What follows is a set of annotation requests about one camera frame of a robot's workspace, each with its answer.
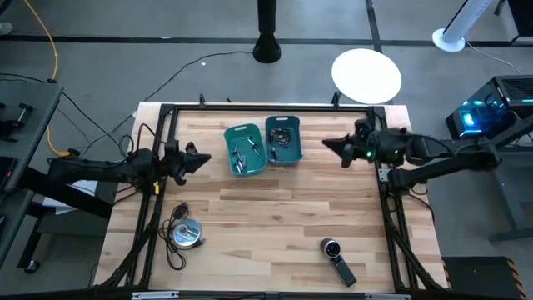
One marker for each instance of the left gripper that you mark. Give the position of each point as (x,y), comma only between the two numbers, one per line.
(175,156)

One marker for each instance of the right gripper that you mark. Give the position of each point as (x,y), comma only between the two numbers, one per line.
(377,143)

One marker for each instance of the silver cylindrical battery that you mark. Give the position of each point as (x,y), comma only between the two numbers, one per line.
(249,140)
(237,166)
(255,149)
(235,150)
(242,163)

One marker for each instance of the teal plastic bin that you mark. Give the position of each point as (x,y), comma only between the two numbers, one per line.
(254,163)
(287,155)

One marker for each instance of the black handheld device round lens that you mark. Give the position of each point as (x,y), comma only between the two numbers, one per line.
(343,271)

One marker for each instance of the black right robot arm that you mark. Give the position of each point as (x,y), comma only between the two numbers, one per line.
(449,164)

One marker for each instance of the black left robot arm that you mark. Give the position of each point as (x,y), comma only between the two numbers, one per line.
(91,171)

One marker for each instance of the white round disc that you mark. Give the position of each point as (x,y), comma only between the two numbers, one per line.
(366,77)

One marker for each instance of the round silver metal device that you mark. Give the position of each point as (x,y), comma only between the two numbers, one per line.
(186,233)

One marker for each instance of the black pole with base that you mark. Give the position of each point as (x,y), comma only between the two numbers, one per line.
(266,46)

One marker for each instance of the black desk support beam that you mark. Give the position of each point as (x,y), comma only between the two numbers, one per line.
(75,200)

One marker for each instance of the white tower fan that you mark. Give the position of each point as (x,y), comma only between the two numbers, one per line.
(447,39)

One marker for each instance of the grey side desk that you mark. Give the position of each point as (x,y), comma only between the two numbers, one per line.
(29,125)

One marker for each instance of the black knob tool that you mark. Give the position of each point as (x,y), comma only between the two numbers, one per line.
(25,112)

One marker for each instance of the grey metal stand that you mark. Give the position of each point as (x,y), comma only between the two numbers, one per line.
(512,200)

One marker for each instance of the black computer with lights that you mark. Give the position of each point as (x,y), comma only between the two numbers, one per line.
(516,89)

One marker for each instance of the black mat hazard stripes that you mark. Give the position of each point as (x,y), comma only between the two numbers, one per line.
(479,279)

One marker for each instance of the black caster wheel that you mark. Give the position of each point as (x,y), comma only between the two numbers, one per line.
(32,266)

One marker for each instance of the black furniture corner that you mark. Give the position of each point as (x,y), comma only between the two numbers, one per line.
(524,16)

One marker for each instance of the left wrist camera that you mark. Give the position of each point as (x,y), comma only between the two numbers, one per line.
(179,177)

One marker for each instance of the black frame clamp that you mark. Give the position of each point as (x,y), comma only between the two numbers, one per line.
(335,98)
(202,100)

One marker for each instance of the grey metal corner bracket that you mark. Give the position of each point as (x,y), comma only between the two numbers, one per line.
(383,175)

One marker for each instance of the black aluminium table frame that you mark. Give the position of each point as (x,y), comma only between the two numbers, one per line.
(291,108)

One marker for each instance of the silver table edge bracket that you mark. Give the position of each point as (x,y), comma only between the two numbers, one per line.
(155,296)
(387,297)

